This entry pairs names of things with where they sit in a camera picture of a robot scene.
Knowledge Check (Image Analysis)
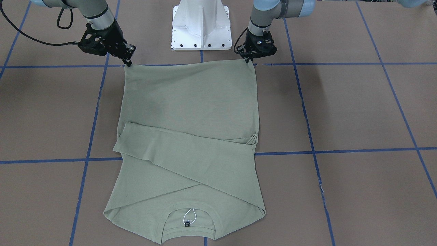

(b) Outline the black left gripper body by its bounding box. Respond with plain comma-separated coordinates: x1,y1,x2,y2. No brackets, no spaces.
239,30,278,59

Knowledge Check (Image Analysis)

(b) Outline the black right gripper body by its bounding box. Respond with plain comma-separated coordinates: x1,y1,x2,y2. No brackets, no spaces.
78,20,128,58

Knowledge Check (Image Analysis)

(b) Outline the olive green long-sleeve shirt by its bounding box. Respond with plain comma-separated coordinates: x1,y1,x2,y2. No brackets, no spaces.
103,59,266,244

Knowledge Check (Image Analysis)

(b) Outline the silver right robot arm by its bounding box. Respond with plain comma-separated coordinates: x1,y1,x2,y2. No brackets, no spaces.
32,0,136,67

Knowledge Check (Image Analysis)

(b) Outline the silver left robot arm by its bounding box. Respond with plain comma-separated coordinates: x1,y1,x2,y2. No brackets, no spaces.
234,0,316,63

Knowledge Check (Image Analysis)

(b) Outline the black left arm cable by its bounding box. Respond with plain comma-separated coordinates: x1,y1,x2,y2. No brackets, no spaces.
234,27,250,55

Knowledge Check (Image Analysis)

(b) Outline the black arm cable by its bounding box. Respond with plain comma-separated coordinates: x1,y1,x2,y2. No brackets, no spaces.
234,27,250,55
0,5,86,46

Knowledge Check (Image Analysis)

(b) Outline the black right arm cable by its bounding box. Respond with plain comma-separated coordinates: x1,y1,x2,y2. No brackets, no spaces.
0,5,86,46

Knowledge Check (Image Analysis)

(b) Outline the white metal pedestal base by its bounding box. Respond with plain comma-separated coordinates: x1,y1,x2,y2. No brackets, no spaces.
171,0,232,51

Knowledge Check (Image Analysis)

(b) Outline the white hang tag string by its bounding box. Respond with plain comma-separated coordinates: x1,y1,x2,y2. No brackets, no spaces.
184,208,197,225

